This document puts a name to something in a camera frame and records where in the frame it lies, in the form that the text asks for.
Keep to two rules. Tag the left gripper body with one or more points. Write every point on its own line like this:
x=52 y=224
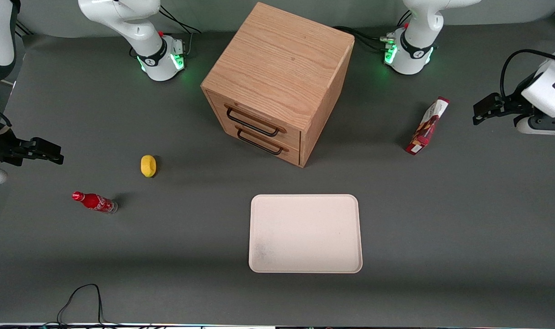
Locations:
x=510 y=103

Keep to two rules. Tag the red cookie box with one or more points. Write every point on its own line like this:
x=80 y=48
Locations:
x=427 y=125

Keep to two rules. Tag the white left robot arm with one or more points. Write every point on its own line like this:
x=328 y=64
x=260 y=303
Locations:
x=414 y=55

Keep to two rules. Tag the beige plastic tray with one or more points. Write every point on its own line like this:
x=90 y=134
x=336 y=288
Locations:
x=304 y=233

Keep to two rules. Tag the red cola bottle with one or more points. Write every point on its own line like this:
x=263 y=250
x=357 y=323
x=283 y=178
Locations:
x=94 y=202

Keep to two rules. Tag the yellow lemon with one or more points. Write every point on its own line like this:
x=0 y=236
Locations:
x=148 y=166

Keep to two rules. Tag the wooden drawer cabinet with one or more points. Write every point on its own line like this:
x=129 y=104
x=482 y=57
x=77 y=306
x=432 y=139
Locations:
x=279 y=68

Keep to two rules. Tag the wooden drawer front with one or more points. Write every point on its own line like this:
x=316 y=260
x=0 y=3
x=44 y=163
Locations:
x=259 y=116
x=270 y=148

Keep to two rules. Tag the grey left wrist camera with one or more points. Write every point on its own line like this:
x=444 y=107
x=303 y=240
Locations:
x=540 y=125

